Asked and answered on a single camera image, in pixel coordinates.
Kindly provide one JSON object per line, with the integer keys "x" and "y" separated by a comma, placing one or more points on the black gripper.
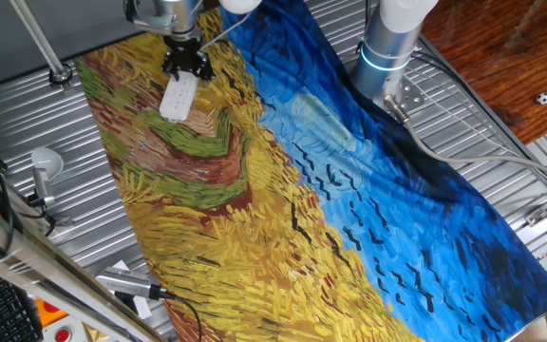
{"x": 184, "y": 53}

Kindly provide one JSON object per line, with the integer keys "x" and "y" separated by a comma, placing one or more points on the white power strip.
{"x": 178, "y": 97}

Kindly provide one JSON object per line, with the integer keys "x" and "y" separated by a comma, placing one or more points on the metal pole with round base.
{"x": 41, "y": 40}

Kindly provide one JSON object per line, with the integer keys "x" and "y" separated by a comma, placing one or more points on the painted wheat field cloth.
{"x": 302, "y": 214}

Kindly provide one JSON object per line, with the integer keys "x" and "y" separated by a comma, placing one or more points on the white paper card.
{"x": 120, "y": 265}
{"x": 143, "y": 308}

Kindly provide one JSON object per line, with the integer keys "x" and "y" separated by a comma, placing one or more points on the orange box with red button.
{"x": 52, "y": 316}

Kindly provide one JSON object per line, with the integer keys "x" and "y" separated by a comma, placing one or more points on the grey box with red button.
{"x": 62, "y": 335}

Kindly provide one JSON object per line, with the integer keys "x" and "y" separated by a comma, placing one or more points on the small soccer ball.
{"x": 543, "y": 98}

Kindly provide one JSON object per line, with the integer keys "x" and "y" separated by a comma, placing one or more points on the silver depth camera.
{"x": 126, "y": 282}

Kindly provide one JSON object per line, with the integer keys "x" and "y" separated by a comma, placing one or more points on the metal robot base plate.
{"x": 413, "y": 97}

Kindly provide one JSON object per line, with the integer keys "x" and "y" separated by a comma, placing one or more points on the aluminium frame beam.
{"x": 41, "y": 271}

